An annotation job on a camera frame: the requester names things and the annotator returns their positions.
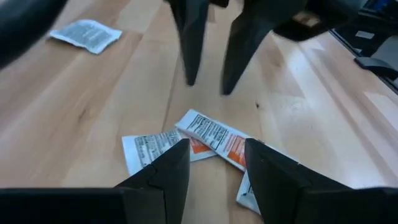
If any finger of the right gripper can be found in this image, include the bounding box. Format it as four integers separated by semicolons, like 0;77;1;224
169;0;210;87
220;0;280;96

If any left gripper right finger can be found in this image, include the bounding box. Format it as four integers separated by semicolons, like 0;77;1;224
244;139;352;224

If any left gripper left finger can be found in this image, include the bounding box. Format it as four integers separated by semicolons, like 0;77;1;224
115;139;190;224

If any white packet with orange label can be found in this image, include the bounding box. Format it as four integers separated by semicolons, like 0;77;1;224
121;129;218;177
175;108;299;172

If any white printed first aid packet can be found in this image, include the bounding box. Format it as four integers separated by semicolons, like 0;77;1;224
236;170;262;216
49;19;123;55

